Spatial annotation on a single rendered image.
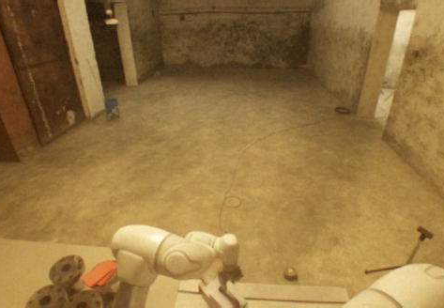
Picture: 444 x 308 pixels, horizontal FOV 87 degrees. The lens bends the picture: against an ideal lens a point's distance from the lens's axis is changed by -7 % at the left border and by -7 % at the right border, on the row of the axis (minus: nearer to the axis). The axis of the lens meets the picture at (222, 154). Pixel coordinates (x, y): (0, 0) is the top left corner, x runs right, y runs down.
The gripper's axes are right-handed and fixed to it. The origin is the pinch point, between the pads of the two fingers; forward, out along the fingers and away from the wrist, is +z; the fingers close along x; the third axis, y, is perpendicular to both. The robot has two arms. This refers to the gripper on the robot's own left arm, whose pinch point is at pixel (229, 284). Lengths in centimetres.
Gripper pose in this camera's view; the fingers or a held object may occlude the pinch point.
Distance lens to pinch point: 161.8
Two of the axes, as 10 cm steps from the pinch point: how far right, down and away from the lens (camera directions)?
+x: -7.5, 3.3, -5.8
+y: -6.6, -3.5, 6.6
